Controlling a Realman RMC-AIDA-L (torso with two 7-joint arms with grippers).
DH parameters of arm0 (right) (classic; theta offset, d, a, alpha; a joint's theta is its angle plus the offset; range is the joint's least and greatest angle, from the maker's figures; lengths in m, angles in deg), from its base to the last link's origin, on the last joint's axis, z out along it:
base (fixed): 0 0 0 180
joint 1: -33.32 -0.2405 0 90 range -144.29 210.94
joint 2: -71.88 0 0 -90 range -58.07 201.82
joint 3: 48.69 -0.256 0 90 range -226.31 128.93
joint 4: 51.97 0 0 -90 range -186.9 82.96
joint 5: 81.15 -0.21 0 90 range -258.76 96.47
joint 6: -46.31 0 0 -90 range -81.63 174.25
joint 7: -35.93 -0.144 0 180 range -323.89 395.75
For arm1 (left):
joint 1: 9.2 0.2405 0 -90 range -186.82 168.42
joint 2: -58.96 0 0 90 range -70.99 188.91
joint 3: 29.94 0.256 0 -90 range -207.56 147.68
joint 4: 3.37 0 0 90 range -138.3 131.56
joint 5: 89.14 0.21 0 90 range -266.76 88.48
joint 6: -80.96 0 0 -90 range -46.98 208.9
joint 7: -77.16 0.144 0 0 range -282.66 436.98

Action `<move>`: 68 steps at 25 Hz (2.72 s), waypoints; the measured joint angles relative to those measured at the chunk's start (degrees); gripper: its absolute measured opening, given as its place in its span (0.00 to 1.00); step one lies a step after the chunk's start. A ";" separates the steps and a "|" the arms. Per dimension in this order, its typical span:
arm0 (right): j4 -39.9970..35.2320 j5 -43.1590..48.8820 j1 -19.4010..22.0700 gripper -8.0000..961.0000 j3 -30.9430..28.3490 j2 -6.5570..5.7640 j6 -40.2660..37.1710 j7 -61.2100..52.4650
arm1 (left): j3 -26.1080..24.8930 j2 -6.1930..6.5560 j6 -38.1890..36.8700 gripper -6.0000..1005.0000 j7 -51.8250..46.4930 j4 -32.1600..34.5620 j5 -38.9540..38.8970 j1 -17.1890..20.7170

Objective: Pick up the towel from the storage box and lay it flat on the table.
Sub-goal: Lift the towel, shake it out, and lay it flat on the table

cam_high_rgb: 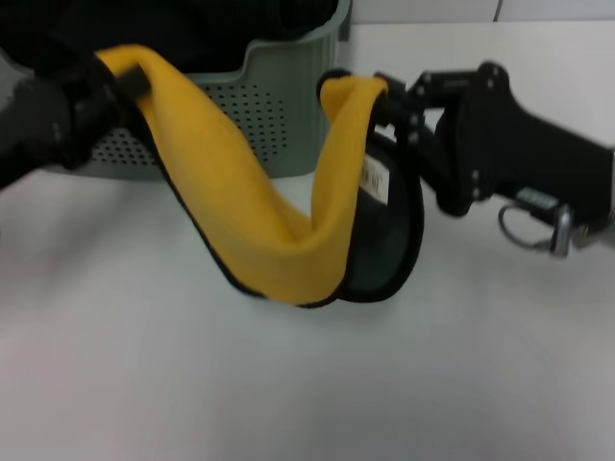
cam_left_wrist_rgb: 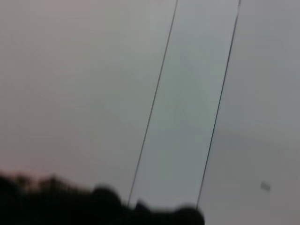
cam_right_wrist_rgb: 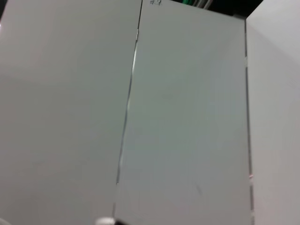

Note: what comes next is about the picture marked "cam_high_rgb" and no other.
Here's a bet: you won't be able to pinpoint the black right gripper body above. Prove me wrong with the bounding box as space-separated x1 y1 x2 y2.
433 59 615 226

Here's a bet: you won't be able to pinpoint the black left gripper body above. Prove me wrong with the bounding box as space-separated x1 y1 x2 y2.
0 70 100 189

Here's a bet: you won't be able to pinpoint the yellow and grey towel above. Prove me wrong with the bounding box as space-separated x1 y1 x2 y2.
93 44 428 312

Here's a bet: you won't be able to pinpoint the grey-green perforated storage box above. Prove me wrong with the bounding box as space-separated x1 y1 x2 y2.
0 0 355 184

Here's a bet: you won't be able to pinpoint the black cloth pile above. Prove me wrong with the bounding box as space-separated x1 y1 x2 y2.
0 0 338 81

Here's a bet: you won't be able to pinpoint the right gripper cable with plug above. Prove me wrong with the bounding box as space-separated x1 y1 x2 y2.
496 188 615 261

